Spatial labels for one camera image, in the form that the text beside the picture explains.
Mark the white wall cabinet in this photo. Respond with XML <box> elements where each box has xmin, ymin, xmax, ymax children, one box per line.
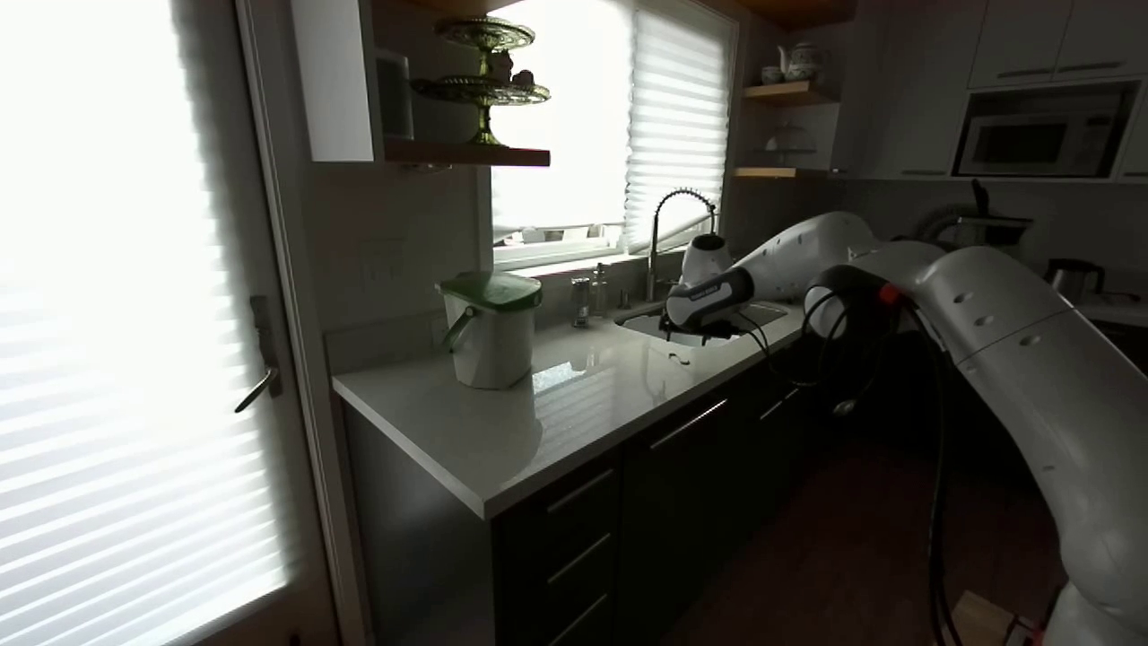
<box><xmin>964</xmin><ymin>0</ymin><xmax>1148</xmax><ymax>94</ymax></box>

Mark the silver drawer handle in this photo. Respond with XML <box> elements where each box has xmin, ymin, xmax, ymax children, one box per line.
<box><xmin>546</xmin><ymin>530</ymin><xmax>619</xmax><ymax>590</ymax></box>
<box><xmin>543</xmin><ymin>465</ymin><xmax>621</xmax><ymax>515</ymax></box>
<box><xmin>548</xmin><ymin>593</ymin><xmax>614</xmax><ymax>646</ymax></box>

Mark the long silver cabinet handle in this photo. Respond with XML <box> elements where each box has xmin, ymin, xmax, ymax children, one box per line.
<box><xmin>645</xmin><ymin>395</ymin><xmax>733</xmax><ymax>453</ymax></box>

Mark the small framed picture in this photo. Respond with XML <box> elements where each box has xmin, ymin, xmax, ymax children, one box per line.
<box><xmin>376</xmin><ymin>47</ymin><xmax>416</xmax><ymax>145</ymax></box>

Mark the dark kitchen counter cabinet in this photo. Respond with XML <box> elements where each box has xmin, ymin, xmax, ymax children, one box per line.
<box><xmin>338</xmin><ymin>319</ymin><xmax>865</xmax><ymax>646</ymax></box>

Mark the glass door with blinds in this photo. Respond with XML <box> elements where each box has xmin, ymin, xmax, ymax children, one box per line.
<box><xmin>0</xmin><ymin>0</ymin><xmax>370</xmax><ymax>646</ymax></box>

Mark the white microwave oven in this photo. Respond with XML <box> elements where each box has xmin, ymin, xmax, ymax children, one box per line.
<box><xmin>951</xmin><ymin>82</ymin><xmax>1142</xmax><ymax>179</ymax></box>

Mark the chrome soap dispenser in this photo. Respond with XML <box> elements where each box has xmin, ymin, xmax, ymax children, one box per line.
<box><xmin>572</xmin><ymin>263</ymin><xmax>609</xmax><ymax>330</ymax></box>

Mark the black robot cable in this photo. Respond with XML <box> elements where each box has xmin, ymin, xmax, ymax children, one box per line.
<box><xmin>797</xmin><ymin>263</ymin><xmax>964</xmax><ymax>646</ymax></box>

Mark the kitchen window with blind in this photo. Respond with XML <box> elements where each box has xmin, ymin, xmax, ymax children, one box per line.
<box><xmin>487</xmin><ymin>0</ymin><xmax>738</xmax><ymax>275</ymax></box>

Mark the chrome arched faucet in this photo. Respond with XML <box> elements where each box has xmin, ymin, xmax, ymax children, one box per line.
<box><xmin>641</xmin><ymin>188</ymin><xmax>721</xmax><ymax>301</ymax></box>

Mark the wooden wall shelf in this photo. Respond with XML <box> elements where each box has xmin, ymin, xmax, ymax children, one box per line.
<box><xmin>733</xmin><ymin>160</ymin><xmax>805</xmax><ymax>182</ymax></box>
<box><xmin>738</xmin><ymin>78</ymin><xmax>842</xmax><ymax>108</ymax></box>
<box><xmin>730</xmin><ymin>0</ymin><xmax>860</xmax><ymax>30</ymax></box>

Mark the metal door handle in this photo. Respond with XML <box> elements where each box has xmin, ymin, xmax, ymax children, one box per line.
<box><xmin>230</xmin><ymin>294</ymin><xmax>287</xmax><ymax>416</ymax></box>

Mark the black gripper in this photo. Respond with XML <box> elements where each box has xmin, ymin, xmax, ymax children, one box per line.
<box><xmin>665</xmin><ymin>269</ymin><xmax>761</xmax><ymax>346</ymax></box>

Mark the white kitchen sink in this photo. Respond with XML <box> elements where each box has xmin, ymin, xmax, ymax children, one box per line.
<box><xmin>614</xmin><ymin>294</ymin><xmax>800</xmax><ymax>350</ymax></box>

